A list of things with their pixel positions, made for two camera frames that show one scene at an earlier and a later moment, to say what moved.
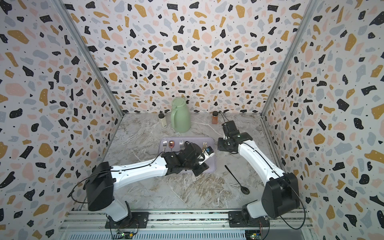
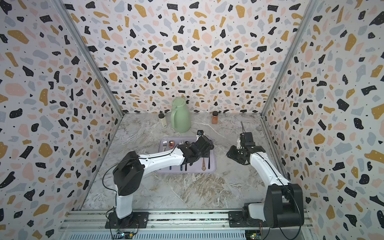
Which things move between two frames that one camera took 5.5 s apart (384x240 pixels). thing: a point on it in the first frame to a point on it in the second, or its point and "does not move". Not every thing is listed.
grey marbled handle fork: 164,143 does not move
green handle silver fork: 181,144 does not move
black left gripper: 203,167 to 207,153
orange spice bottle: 215,119 does not move
